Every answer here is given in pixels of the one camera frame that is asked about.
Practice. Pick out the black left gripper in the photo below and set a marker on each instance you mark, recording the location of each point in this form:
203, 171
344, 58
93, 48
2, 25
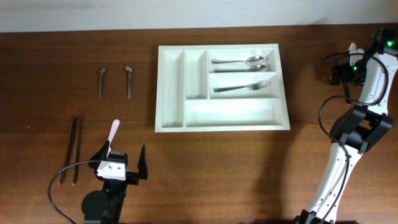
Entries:
133, 177

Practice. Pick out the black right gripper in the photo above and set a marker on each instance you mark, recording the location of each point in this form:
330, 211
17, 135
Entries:
344, 74

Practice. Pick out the silver tablespoon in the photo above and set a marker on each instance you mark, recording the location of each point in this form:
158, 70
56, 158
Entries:
256, 68
251, 61

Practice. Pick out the silver fork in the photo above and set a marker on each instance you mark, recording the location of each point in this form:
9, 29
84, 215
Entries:
343, 74
253, 87

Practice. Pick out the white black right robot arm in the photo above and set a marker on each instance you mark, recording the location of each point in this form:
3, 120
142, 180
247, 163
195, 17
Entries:
366, 75

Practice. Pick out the dark chopstick left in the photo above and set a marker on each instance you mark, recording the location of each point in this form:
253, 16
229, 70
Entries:
70, 148

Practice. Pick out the dark chopstick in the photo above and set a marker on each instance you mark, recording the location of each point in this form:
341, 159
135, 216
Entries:
70, 148
75, 153

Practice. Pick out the dark chopstick right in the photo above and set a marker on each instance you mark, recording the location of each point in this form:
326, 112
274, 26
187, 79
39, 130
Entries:
75, 153

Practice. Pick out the small bent spoon left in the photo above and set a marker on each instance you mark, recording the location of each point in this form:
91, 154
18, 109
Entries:
100, 81

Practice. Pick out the small bent spoon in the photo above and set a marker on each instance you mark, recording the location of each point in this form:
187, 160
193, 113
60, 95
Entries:
129, 81
100, 81

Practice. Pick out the small bent spoon right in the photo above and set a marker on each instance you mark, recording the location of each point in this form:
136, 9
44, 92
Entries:
129, 81

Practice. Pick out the white plastic cutlery tray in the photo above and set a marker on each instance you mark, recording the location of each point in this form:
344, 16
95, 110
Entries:
204, 88

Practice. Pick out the pink handled utensil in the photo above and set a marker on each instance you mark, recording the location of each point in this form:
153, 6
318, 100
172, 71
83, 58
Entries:
114, 127

